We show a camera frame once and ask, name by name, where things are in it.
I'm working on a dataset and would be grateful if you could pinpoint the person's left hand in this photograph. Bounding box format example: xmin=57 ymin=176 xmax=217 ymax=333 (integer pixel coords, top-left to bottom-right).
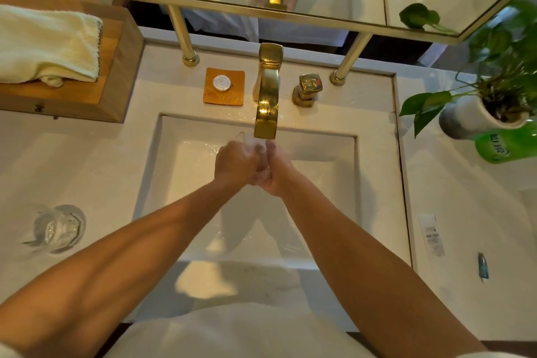
xmin=214 ymin=140 xmax=267 ymax=190

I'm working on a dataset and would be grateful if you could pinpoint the person's right hand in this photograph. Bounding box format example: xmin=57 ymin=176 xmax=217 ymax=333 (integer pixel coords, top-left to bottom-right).
xmin=252 ymin=140 xmax=299 ymax=197

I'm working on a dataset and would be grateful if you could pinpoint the person's left forearm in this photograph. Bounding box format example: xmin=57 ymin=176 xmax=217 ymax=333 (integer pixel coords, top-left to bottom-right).
xmin=0 ymin=179 xmax=248 ymax=358

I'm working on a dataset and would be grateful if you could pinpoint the person's right forearm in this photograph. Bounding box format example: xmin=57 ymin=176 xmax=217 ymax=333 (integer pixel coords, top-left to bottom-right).
xmin=268 ymin=173 xmax=489 ymax=358

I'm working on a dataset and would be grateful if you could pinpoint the white rectangular sink basin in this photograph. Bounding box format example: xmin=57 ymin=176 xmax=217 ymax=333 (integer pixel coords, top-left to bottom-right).
xmin=133 ymin=114 xmax=362 ymax=270

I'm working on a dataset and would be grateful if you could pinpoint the gold faucet spout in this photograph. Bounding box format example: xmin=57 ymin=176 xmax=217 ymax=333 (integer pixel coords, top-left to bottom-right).
xmin=253 ymin=43 xmax=284 ymax=140

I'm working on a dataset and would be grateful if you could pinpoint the orange soap dish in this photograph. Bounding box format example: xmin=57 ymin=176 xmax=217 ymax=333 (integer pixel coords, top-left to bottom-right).
xmin=203 ymin=67 xmax=246 ymax=107

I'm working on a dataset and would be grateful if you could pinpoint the person's white garment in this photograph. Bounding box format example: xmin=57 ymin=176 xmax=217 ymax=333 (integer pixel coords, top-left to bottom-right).
xmin=0 ymin=302 xmax=537 ymax=358

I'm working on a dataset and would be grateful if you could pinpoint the wooden tray box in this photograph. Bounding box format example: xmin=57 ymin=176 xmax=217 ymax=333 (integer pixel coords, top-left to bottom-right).
xmin=0 ymin=0 xmax=145 ymax=124

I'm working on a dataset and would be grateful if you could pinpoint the white paper label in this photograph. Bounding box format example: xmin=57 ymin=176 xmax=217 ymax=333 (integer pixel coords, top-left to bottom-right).
xmin=418 ymin=214 xmax=446 ymax=258

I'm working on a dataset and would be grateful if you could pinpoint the clear drinking glass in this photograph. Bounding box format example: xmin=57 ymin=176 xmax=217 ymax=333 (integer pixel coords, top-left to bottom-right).
xmin=23 ymin=204 xmax=87 ymax=254

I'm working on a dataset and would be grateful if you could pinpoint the white plant pot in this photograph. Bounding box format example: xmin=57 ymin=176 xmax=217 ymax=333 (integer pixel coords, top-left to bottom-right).
xmin=438 ymin=95 xmax=530 ymax=140

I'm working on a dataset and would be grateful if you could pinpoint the cream folded towel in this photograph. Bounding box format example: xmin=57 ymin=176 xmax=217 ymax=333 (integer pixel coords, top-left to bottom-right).
xmin=0 ymin=4 xmax=104 ymax=88

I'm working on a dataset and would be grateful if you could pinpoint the green plastic bottle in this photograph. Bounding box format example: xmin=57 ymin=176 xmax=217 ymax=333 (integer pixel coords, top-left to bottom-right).
xmin=474 ymin=121 xmax=537 ymax=164

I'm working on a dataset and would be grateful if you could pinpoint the green potted plant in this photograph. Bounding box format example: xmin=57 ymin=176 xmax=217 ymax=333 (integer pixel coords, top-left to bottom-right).
xmin=399 ymin=0 xmax=537 ymax=138

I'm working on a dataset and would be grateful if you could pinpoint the gold faucet handle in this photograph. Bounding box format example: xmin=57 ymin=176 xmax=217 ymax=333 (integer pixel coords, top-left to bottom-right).
xmin=292 ymin=73 xmax=323 ymax=108

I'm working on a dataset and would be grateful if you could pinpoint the gold mirror support post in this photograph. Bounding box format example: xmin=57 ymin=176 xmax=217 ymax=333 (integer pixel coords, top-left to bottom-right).
xmin=167 ymin=5 xmax=200 ymax=67
xmin=329 ymin=32 xmax=374 ymax=86

